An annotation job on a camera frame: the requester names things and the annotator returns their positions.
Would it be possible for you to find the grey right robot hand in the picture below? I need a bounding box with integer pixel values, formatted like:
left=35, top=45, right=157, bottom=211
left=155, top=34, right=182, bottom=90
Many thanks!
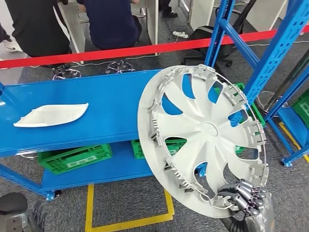
left=217, top=179, right=275, bottom=232

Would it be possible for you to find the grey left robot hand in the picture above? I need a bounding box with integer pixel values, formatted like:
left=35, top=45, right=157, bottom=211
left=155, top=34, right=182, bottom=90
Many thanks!
left=24, top=200, right=47, bottom=232

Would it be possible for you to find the grey plastic wheel cover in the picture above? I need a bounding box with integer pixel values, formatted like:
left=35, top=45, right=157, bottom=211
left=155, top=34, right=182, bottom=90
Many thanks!
left=137, top=64, right=270, bottom=219

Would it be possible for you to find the blue metal shelf rack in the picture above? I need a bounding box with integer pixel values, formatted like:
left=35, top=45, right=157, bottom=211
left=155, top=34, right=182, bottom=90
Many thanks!
left=0, top=0, right=309, bottom=201
left=265, top=65, right=309, bottom=168

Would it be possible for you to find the green plastic crate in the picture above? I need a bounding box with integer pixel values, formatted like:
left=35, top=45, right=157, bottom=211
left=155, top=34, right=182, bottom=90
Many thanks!
left=212, top=82, right=266, bottom=155
left=37, top=143, right=113, bottom=176
left=292, top=89, right=309, bottom=130
left=131, top=138, right=188, bottom=160

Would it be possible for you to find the white plastic lamp cover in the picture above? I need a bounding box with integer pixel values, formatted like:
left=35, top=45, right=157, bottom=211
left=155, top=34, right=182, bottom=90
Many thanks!
left=13, top=102, right=89, bottom=129

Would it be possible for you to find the chrome stanchion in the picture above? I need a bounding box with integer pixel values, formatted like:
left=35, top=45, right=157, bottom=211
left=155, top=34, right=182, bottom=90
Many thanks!
left=255, top=48, right=309, bottom=115

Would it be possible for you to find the black stool chrome base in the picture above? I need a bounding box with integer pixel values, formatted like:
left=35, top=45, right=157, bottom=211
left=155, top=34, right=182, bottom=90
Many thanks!
left=52, top=65, right=82, bottom=81
left=105, top=59, right=136, bottom=75

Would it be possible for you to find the person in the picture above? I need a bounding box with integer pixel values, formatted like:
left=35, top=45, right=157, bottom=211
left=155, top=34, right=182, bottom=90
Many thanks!
left=77, top=0, right=142, bottom=51
left=160, top=0, right=179, bottom=18
left=0, top=23, right=23, bottom=54
left=5, top=0, right=72, bottom=59

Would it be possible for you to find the black office chair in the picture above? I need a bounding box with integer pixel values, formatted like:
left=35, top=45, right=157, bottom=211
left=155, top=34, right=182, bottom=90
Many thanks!
left=181, top=0, right=257, bottom=70

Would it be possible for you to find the red barrier belt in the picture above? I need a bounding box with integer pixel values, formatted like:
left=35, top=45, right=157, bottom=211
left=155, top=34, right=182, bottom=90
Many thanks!
left=0, top=25, right=309, bottom=70

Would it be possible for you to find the white power strip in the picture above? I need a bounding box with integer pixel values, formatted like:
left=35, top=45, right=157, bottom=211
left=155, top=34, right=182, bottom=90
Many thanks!
left=172, top=30, right=189, bottom=39

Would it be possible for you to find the white table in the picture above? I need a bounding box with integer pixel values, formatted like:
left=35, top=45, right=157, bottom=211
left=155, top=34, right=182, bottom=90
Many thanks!
left=189, top=0, right=290, bottom=32

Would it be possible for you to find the white desk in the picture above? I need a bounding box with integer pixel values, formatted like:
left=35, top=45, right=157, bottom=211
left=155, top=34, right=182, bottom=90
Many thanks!
left=57, top=0, right=159, bottom=63

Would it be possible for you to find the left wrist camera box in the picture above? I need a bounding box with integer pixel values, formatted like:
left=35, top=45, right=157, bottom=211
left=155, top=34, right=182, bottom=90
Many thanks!
left=4, top=212, right=29, bottom=232

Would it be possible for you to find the white floor cable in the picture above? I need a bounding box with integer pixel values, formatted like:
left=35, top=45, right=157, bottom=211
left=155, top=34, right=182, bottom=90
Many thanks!
left=246, top=40, right=309, bottom=47

